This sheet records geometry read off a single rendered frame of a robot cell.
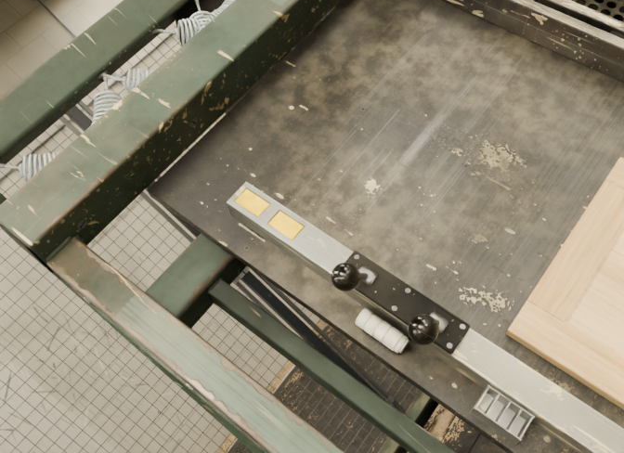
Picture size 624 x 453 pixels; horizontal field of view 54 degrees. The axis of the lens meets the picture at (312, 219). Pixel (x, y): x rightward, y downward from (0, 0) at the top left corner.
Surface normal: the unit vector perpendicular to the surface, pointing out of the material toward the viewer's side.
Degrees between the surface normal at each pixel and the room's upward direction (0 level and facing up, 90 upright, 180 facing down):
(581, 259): 58
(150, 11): 90
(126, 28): 90
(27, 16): 90
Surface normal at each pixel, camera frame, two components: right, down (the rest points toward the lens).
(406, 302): -0.06, -0.49
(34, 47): 0.38, -0.15
